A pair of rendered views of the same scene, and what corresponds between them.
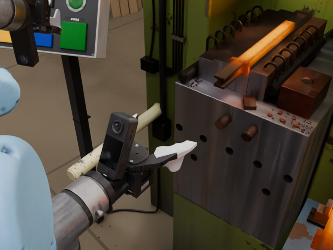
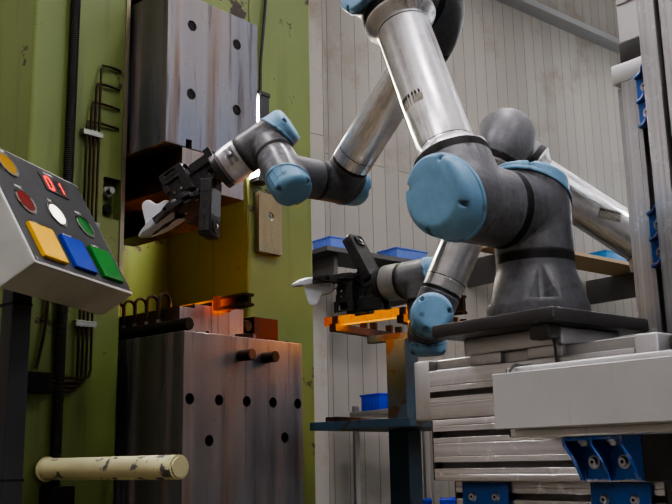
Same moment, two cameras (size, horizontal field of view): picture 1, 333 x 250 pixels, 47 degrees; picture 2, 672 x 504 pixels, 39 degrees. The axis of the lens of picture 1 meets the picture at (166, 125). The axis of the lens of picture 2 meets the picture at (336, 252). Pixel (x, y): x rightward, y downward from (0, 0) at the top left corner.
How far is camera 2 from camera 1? 225 cm
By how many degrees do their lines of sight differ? 95
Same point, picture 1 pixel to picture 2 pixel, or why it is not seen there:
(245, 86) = (227, 328)
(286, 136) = (288, 351)
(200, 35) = (111, 316)
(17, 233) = not seen: hidden behind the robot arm
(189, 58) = (96, 355)
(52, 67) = not seen: outside the picture
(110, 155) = (369, 261)
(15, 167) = not seen: hidden behind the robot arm
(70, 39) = (107, 266)
